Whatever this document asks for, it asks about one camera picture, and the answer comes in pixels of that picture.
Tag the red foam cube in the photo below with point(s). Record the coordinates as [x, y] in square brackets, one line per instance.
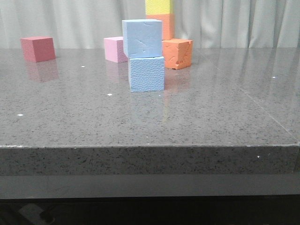
[37, 49]

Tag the yellow foam cube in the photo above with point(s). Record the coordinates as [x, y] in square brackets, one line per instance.
[158, 7]

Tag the light blue foam cube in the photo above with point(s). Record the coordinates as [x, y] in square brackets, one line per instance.
[146, 74]
[142, 38]

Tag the dented orange foam cube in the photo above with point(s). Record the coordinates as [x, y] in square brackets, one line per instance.
[177, 53]

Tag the grey curtain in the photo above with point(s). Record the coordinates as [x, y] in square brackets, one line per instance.
[209, 23]

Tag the pink foam cube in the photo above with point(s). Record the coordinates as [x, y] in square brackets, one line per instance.
[114, 49]

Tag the smooth orange foam cube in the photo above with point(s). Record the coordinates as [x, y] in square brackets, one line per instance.
[168, 21]

